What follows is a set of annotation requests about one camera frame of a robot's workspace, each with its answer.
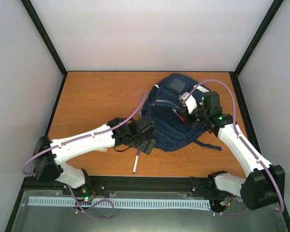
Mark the blue purple marker pen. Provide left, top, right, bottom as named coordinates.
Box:
left=132, top=150, right=140, bottom=174

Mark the navy blue student backpack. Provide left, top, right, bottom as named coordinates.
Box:
left=141, top=73, right=222, bottom=152

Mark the yellow highlighter clear cap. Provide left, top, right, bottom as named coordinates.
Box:
left=96, top=147, right=108, bottom=152

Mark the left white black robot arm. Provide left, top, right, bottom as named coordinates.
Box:
left=33, top=116, right=156, bottom=195

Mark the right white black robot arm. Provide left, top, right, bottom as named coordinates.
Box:
left=180, top=91, right=285, bottom=213

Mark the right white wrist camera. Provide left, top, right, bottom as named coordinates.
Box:
left=179, top=92, right=198, bottom=114

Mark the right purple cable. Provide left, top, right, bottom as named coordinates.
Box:
left=186, top=79, right=285, bottom=216

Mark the purple cable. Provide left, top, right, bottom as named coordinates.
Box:
left=186, top=79, right=285, bottom=216
left=23, top=91, right=148, bottom=220

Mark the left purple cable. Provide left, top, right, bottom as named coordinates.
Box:
left=23, top=91, right=148, bottom=220

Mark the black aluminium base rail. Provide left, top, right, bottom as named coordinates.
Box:
left=21, top=175, right=280, bottom=197

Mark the light blue cable duct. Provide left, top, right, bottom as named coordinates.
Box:
left=28, top=196, right=211, bottom=211

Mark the black frame post right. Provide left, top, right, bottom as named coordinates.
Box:
left=233, top=0, right=285, bottom=75

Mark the black frame post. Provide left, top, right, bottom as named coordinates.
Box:
left=233, top=0, right=285, bottom=75
left=20, top=0, right=68, bottom=76

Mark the black frame post left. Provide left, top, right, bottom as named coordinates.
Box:
left=20, top=0, right=68, bottom=76

